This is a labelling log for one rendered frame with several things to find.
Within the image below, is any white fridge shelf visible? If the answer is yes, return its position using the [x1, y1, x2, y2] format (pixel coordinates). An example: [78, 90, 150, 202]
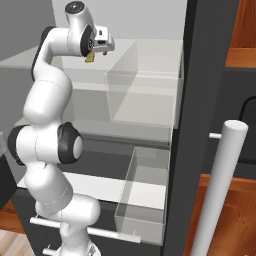
[17, 171, 168, 212]

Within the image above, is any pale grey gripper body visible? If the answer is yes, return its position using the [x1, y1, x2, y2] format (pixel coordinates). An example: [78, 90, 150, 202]
[94, 28, 116, 54]

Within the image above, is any dark grey freezer drawer front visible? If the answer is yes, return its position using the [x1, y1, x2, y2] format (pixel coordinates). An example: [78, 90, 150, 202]
[11, 189, 165, 256]

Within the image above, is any large clear fridge bin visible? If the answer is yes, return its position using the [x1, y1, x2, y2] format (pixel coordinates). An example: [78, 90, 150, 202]
[105, 39, 185, 130]

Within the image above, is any wooden cupboard run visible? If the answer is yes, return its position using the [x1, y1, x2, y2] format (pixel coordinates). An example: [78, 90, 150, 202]
[182, 173, 256, 256]
[0, 199, 26, 235]
[225, 0, 256, 70]

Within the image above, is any black wall oven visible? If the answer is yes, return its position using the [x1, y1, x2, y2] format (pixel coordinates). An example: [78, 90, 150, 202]
[199, 66, 256, 176]

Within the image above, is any small clear fridge bin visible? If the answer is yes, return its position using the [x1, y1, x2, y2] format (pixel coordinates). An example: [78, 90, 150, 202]
[113, 146, 172, 246]

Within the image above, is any dark grey fridge door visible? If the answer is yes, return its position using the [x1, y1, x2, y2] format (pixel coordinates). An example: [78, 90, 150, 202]
[162, 0, 242, 256]

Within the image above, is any open grey fridge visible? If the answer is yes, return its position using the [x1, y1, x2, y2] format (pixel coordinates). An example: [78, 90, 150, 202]
[0, 0, 188, 256]

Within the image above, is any white drawer handle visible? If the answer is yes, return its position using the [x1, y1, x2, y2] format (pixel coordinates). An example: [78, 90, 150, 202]
[42, 247, 64, 256]
[29, 216, 142, 245]

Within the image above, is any white fridge door handle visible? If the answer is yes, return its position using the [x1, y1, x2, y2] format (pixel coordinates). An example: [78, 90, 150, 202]
[189, 119, 250, 256]

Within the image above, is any dark grey counter block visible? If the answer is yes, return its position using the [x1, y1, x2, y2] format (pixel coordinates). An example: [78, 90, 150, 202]
[0, 131, 18, 212]

